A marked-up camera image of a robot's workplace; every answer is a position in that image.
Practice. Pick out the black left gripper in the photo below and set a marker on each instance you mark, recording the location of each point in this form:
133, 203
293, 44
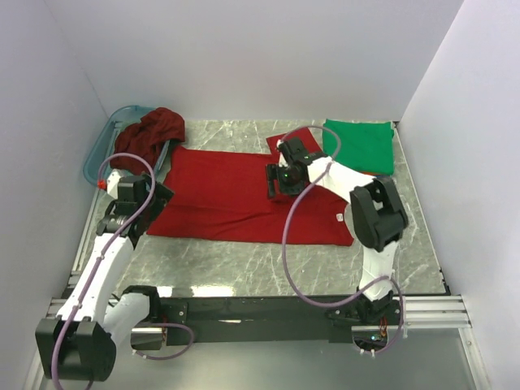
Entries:
160, 198

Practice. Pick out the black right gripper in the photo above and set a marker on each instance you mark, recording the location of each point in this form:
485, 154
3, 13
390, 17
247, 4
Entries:
273, 174

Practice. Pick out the bright red t shirt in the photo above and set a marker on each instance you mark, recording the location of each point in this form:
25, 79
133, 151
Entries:
222, 196

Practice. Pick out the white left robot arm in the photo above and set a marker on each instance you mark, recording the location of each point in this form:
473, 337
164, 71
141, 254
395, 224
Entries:
81, 341

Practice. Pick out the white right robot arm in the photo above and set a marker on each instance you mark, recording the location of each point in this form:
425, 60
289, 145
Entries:
379, 217

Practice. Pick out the blue transparent plastic bin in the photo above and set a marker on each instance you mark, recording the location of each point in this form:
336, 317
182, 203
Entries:
105, 144

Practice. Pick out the dark red t shirt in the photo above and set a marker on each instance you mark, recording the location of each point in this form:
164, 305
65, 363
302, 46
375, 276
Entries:
147, 138

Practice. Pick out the green folded t shirt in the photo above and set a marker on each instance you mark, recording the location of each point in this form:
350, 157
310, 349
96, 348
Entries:
365, 147

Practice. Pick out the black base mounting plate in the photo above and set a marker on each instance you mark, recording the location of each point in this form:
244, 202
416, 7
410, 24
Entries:
154, 337

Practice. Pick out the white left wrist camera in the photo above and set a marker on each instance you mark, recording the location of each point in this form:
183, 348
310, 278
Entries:
110, 184

